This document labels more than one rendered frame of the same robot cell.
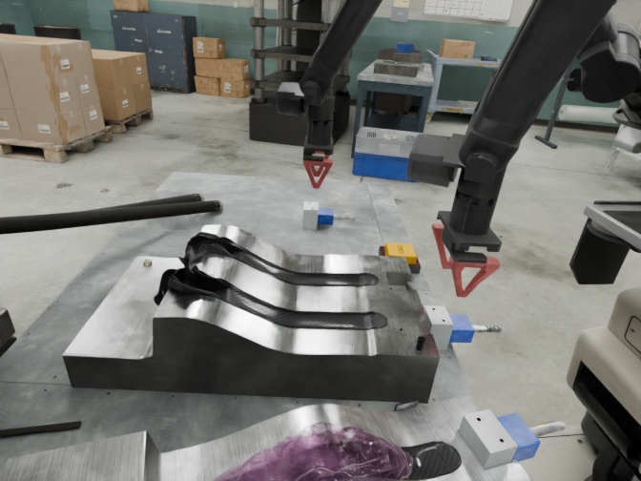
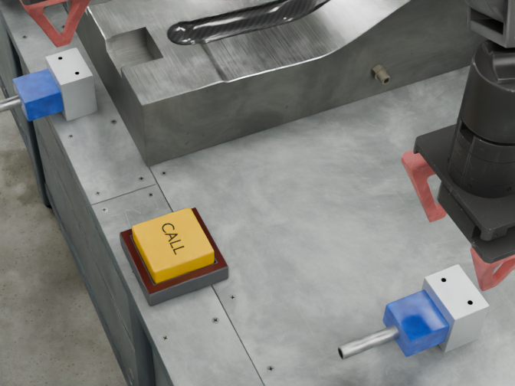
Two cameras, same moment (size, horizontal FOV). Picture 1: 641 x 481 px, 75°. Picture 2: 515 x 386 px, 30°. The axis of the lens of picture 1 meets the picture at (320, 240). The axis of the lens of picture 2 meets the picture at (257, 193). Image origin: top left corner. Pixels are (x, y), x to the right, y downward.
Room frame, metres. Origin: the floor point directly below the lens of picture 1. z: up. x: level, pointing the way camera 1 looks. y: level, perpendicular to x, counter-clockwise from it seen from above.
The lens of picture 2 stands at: (1.34, -0.34, 1.54)
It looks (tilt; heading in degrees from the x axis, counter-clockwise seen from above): 49 degrees down; 155
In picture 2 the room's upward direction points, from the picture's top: 2 degrees clockwise
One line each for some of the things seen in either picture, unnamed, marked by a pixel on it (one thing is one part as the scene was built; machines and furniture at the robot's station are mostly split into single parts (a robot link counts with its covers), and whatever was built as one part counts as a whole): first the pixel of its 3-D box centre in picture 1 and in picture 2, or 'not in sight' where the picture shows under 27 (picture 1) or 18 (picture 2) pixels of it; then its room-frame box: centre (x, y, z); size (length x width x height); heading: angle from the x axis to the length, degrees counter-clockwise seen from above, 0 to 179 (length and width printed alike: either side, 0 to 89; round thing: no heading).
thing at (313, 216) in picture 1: (329, 216); (405, 326); (0.97, -0.02, 0.83); 0.13 x 0.05 x 0.05; 92
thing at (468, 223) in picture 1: (471, 215); not in sight; (0.56, -0.22, 1.04); 0.10 x 0.07 x 0.07; 3
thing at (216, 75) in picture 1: (222, 68); not in sight; (7.18, 1.77, 0.42); 0.86 x 0.33 x 0.83; 80
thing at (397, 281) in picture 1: (399, 289); (135, 60); (0.60, -0.14, 0.87); 0.05 x 0.05 x 0.04; 2
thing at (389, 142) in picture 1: (389, 142); not in sight; (3.83, -0.57, 0.28); 0.61 x 0.41 x 0.15; 80
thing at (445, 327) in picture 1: (463, 327); (29, 97); (0.57, -0.25, 0.83); 0.13 x 0.05 x 0.05; 94
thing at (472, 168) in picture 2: (319, 134); (490, 152); (0.97, 0.02, 1.03); 0.10 x 0.07 x 0.07; 2
